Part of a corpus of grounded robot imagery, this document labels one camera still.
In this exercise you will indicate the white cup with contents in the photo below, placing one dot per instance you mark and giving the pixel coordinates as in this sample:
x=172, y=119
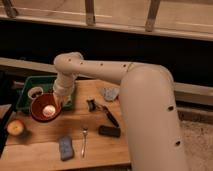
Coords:
x=34, y=92

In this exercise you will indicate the black rectangular block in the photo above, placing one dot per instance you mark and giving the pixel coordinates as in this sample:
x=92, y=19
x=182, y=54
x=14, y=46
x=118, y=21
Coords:
x=109, y=131

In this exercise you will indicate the green plastic tray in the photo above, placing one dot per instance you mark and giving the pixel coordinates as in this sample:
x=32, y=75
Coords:
x=44, y=84

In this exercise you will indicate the blue sponge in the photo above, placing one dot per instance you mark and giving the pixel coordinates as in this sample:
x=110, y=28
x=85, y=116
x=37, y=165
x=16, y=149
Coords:
x=65, y=148

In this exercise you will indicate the red yellow apple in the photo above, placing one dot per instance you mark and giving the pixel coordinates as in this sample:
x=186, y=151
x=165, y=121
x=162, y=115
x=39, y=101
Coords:
x=16, y=127

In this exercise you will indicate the black handled peeler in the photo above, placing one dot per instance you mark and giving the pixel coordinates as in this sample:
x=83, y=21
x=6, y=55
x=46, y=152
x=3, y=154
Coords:
x=93, y=105

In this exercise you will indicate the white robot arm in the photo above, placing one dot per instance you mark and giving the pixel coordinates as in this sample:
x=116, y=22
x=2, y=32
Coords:
x=147, y=105

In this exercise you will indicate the wooden table board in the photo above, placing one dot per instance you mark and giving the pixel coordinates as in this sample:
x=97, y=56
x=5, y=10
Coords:
x=40, y=150

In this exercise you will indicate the crumpled light blue cloth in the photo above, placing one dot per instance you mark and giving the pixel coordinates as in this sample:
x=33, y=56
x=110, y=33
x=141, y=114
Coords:
x=110, y=94

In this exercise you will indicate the silver fork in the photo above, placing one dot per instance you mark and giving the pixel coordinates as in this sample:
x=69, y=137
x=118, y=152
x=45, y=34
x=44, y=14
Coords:
x=84, y=140

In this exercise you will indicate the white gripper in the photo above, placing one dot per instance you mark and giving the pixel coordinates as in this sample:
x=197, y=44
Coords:
x=63, y=91

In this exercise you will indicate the small orange bowl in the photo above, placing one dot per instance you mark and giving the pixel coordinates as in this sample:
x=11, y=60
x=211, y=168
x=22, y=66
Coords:
x=44, y=108

